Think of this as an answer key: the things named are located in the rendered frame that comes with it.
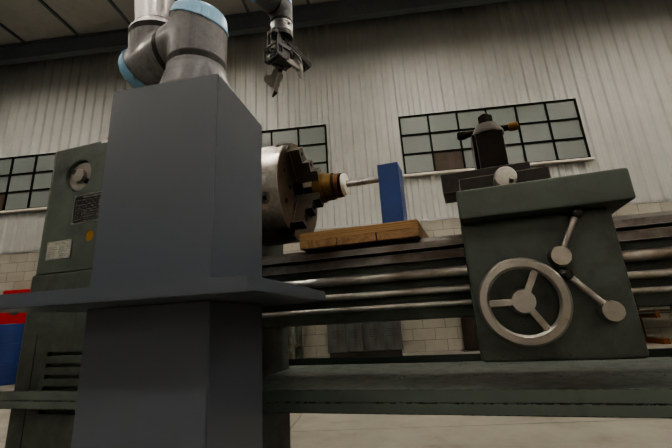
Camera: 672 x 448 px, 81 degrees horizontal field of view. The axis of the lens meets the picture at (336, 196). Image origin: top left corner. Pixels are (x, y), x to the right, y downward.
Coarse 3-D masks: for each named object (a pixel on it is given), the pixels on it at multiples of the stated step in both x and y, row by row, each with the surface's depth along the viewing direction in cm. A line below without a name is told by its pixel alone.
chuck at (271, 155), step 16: (288, 144) 122; (272, 160) 113; (288, 160) 120; (272, 176) 111; (288, 176) 118; (272, 192) 110; (288, 192) 116; (272, 208) 111; (288, 208) 115; (272, 224) 113; (288, 224) 113; (272, 240) 119; (288, 240) 119
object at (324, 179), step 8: (320, 176) 120; (328, 176) 119; (336, 176) 118; (312, 184) 121; (320, 184) 118; (328, 184) 118; (336, 184) 117; (312, 192) 121; (320, 192) 118; (328, 192) 118; (336, 192) 118; (328, 200) 121
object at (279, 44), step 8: (272, 32) 131; (280, 32) 132; (288, 32) 132; (272, 40) 129; (280, 40) 132; (272, 48) 129; (280, 48) 128; (288, 48) 130; (264, 56) 131; (272, 56) 128; (280, 56) 127; (288, 56) 130; (272, 64) 131; (280, 64) 132; (288, 64) 132
